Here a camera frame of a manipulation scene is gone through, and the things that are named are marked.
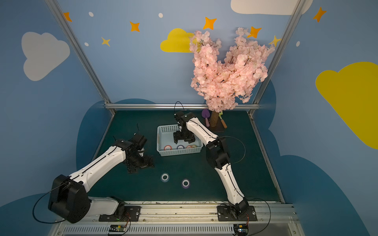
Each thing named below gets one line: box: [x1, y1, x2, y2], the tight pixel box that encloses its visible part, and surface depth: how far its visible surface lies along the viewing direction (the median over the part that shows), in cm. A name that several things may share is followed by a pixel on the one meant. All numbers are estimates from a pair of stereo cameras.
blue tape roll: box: [160, 172, 170, 183], surface depth 88 cm
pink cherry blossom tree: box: [189, 27, 275, 128], surface depth 70 cm
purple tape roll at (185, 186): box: [181, 178, 191, 189], surface depth 86 cm
